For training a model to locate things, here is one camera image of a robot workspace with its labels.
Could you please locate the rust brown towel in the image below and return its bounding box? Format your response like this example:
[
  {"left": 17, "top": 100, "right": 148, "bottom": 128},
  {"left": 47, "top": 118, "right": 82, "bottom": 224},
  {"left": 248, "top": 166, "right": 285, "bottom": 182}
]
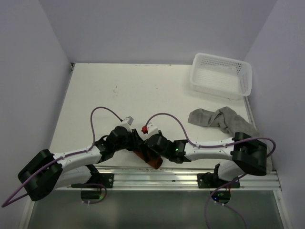
[{"left": 133, "top": 150, "right": 163, "bottom": 169}]

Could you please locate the grey towel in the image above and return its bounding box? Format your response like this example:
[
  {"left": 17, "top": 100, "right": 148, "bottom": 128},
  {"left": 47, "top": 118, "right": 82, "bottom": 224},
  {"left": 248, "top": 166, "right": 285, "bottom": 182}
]
[{"left": 187, "top": 106, "right": 273, "bottom": 173}]

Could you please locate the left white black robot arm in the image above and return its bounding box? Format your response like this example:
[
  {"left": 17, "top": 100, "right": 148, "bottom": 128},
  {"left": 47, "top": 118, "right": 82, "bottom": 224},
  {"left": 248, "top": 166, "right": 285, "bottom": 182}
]
[{"left": 18, "top": 126, "right": 144, "bottom": 201}]

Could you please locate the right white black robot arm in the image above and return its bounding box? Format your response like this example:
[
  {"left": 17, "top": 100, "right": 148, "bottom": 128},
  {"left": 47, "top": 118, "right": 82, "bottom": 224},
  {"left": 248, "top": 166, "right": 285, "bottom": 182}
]
[{"left": 146, "top": 132, "right": 267, "bottom": 187}]

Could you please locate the white perforated plastic basket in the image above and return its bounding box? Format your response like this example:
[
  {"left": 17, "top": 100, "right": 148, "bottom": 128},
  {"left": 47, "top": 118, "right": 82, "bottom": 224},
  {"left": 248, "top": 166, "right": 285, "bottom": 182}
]
[{"left": 190, "top": 53, "right": 253, "bottom": 100}]

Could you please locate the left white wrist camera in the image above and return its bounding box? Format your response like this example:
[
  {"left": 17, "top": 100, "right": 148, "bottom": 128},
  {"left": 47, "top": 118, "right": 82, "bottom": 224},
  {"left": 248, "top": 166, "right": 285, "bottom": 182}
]
[{"left": 120, "top": 116, "right": 133, "bottom": 129}]

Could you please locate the aluminium mounting rail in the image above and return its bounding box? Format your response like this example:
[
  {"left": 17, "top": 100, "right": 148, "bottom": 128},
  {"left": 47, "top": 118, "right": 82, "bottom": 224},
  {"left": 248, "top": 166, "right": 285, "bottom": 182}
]
[{"left": 31, "top": 169, "right": 282, "bottom": 191}]

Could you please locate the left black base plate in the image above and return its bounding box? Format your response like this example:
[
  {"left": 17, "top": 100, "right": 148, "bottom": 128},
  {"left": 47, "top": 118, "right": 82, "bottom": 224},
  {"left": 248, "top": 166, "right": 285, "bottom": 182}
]
[{"left": 71, "top": 172, "right": 114, "bottom": 189}]

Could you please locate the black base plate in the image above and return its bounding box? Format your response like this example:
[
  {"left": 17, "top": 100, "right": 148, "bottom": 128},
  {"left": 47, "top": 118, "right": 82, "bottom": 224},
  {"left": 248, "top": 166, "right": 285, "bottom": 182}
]
[
  {"left": 71, "top": 172, "right": 114, "bottom": 189},
  {"left": 197, "top": 172, "right": 229, "bottom": 188}
]

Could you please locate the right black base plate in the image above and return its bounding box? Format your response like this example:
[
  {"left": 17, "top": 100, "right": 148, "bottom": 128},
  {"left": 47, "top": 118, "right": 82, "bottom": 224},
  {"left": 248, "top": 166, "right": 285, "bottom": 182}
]
[{"left": 197, "top": 172, "right": 229, "bottom": 188}]

